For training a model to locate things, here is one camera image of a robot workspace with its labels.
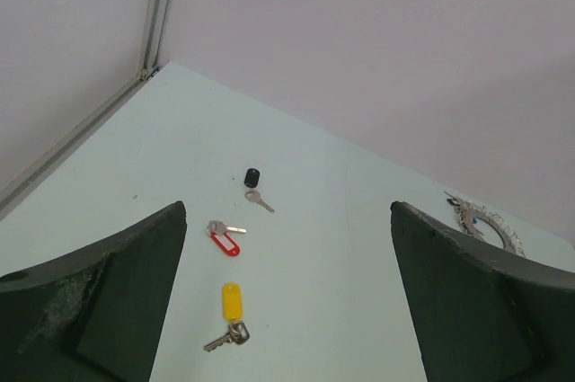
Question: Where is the steel disc keyring holder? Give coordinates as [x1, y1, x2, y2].
[445, 191, 526, 258]

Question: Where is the aluminium frame post left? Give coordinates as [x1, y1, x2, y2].
[137, 0, 170, 81]

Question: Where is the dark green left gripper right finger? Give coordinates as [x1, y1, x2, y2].
[391, 201, 574, 381]

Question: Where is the silver key with yellow tag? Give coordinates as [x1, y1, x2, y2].
[203, 321, 251, 352]

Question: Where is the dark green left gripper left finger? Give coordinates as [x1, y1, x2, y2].
[1, 201, 187, 381]

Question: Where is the red plastic key tag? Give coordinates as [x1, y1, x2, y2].
[209, 232, 241, 257]

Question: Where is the silver key with red tag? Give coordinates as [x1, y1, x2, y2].
[207, 220, 247, 236]

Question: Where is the yellow plastic key tag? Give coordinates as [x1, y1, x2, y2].
[222, 283, 243, 323]

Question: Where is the silver key by black fob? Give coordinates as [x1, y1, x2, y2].
[244, 189, 275, 213]

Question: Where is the aluminium frame rail left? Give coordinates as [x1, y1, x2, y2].
[1, 66, 159, 219]

